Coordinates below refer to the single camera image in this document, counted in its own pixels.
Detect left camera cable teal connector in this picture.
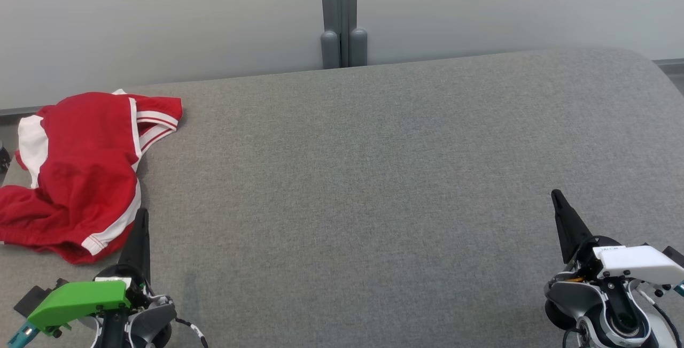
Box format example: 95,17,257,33
6,322,39,348

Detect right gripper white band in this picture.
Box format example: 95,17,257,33
551,189,684,286

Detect black white braided cable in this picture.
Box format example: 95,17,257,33
174,318,209,348

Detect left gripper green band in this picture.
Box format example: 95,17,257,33
27,208,153,336

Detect red white basketball jersey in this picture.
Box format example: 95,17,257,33
16,90,183,188

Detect grey metal partition post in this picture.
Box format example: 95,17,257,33
319,0,368,69

